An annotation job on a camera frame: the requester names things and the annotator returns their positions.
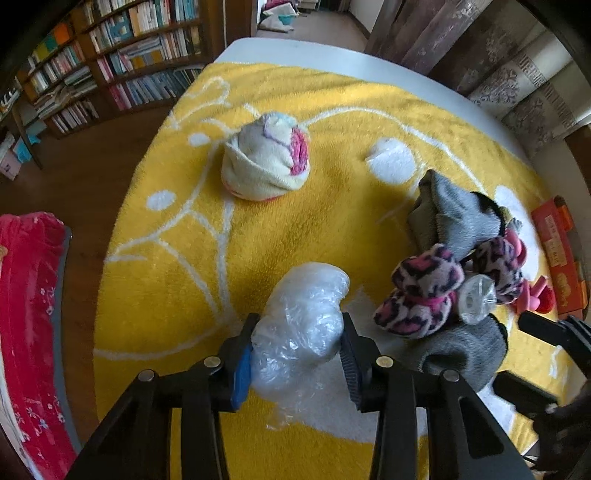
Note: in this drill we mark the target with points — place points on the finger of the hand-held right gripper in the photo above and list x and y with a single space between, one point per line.
545 327
521 392

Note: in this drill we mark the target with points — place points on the pink plastic toy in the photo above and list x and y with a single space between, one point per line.
531 295

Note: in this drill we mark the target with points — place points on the pile of cloth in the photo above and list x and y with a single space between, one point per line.
279 14

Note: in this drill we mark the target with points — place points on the patterned curtain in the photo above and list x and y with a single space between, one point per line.
498 60

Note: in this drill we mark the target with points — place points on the wooden bookshelf with books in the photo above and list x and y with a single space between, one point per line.
115 50

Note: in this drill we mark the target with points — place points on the red floral cloth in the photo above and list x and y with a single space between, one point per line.
27 323

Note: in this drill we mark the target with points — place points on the yellow patterned blanket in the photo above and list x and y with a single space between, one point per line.
323 221

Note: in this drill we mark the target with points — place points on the orange storage box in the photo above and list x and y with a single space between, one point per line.
561 258

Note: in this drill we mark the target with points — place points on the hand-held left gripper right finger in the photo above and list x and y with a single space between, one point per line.
351 374

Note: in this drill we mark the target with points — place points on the grey knitted socks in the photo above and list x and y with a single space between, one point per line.
450 212

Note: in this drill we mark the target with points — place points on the clear plastic bottle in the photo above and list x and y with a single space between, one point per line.
478 297

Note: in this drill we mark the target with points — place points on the rolled cream and pink sock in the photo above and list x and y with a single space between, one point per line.
258 161

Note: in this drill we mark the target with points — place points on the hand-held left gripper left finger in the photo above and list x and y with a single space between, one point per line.
242 378

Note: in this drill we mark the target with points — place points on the clear plastic bag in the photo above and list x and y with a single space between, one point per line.
300 323

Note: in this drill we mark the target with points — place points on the pink leopard fuzzy sock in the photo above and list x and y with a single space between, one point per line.
420 290
501 263

